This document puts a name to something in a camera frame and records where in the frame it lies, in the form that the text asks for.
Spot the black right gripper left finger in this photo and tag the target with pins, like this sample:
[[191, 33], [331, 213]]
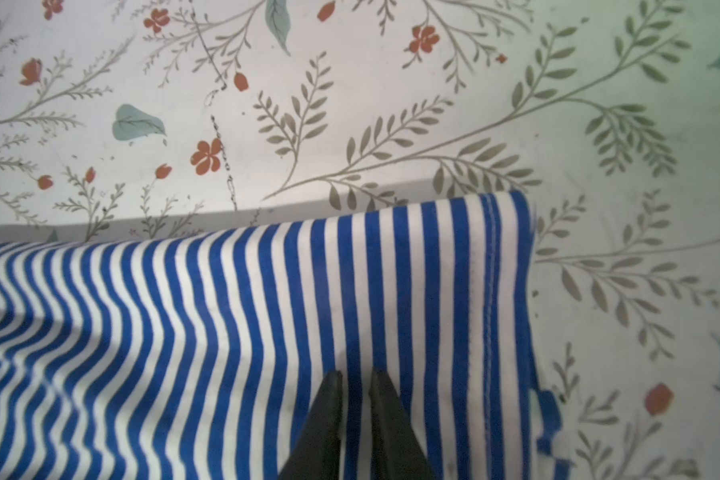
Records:
[[317, 452]]

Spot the blue white striped tank top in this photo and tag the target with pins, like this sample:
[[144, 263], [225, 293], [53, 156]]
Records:
[[200, 358]]

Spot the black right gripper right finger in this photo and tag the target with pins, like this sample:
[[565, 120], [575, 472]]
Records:
[[396, 451]]

